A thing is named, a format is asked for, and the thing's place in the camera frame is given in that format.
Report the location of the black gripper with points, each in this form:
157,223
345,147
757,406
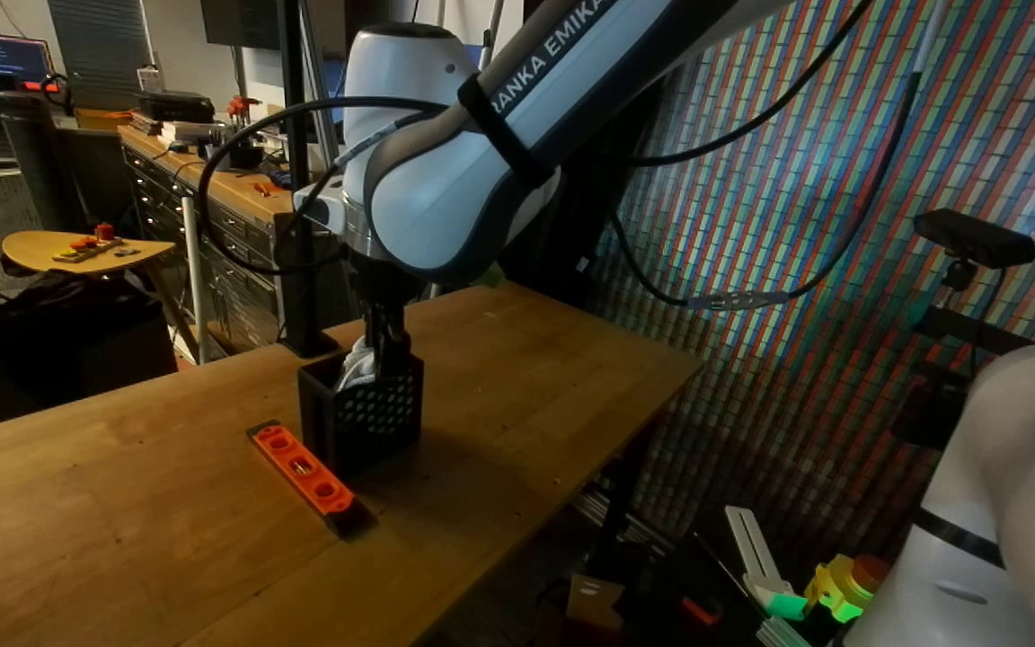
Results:
381,291

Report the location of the black perforated box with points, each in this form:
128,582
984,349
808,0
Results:
373,418

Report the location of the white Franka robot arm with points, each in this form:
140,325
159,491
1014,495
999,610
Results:
445,192

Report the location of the orange spirit level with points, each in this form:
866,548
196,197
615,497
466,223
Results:
303,473

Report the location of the black vertical stand pole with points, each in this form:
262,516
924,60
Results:
296,181

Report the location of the wooden top workbench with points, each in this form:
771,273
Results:
230,192

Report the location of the red tool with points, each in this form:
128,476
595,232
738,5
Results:
86,244

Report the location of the black bag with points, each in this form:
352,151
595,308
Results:
61,345

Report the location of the round wooden stool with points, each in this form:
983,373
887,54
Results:
50,248

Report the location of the green plastic block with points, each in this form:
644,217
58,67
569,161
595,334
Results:
788,604

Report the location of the yellow plastic block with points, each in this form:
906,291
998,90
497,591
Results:
842,582

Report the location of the white curved robot housing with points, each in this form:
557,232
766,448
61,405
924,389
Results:
998,506

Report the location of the black camera on stand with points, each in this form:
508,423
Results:
970,238

